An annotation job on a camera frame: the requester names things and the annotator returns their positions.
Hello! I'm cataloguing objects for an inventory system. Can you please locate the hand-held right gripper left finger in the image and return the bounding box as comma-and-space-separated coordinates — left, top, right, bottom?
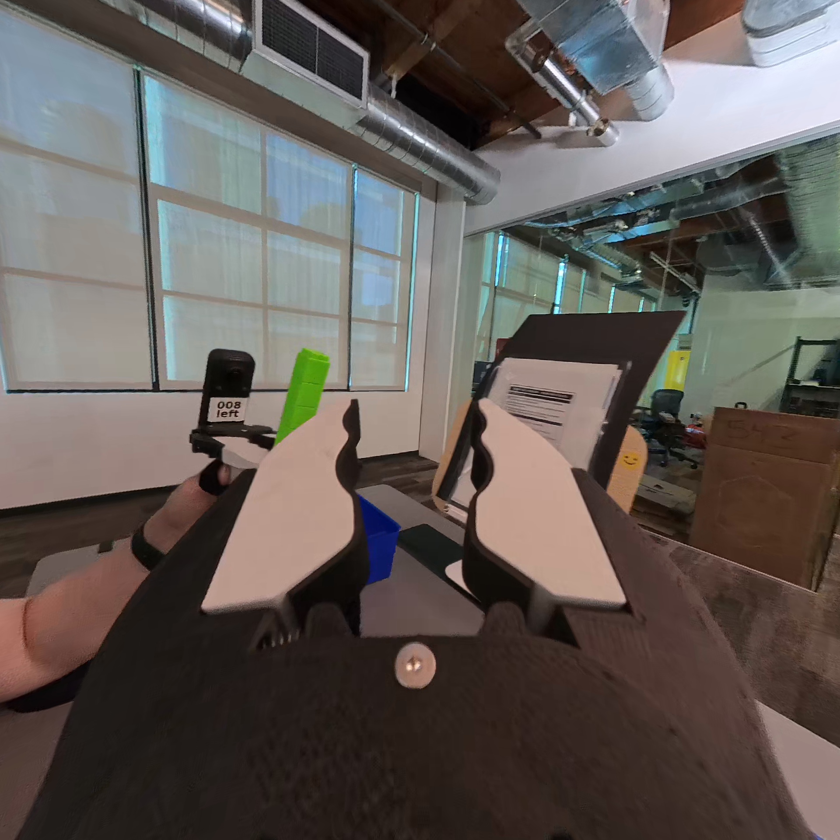
199, 398, 369, 635

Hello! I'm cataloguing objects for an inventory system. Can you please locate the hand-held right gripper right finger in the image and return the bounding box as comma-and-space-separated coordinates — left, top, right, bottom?
460, 398, 629, 636

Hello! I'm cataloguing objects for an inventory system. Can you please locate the long green block bar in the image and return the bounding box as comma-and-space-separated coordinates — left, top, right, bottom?
274, 350, 330, 448

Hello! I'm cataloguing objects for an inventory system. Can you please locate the blue plastic bin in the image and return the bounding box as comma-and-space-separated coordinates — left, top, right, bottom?
358, 496, 402, 587

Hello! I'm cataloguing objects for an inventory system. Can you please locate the person's left forearm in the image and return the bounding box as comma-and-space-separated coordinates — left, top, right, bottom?
0, 555, 156, 705

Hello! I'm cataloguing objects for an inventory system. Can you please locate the person's left hand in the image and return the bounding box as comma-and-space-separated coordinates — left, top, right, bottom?
143, 466, 253, 564

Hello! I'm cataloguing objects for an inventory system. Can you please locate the document display board with stand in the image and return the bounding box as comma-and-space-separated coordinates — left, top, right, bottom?
433, 311, 688, 602

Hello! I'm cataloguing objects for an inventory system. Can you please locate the grey mesh office chair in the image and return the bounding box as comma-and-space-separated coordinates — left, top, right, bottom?
632, 390, 699, 471

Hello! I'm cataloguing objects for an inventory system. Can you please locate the cardboard box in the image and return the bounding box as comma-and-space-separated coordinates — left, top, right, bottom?
689, 407, 840, 592

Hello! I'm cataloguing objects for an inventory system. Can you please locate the large paned window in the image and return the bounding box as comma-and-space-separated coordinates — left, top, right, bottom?
0, 10, 421, 394

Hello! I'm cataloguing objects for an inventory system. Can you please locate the metal shelf rack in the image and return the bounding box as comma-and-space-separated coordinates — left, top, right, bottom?
784, 337, 840, 411

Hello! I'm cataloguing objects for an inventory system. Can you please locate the white vent grille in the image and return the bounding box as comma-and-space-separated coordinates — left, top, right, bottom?
241, 0, 371, 112

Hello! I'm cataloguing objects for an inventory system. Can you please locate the black table cable cover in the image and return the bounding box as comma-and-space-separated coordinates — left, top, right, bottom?
397, 524, 464, 566

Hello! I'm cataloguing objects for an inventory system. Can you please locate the yellow post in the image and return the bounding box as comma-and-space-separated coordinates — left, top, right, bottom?
665, 349, 689, 411

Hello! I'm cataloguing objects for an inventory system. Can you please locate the spiral silver duct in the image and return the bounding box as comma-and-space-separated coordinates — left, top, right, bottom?
114, 0, 501, 206

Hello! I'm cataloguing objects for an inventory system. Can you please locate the large silver duct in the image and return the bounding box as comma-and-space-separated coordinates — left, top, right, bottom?
505, 0, 676, 149

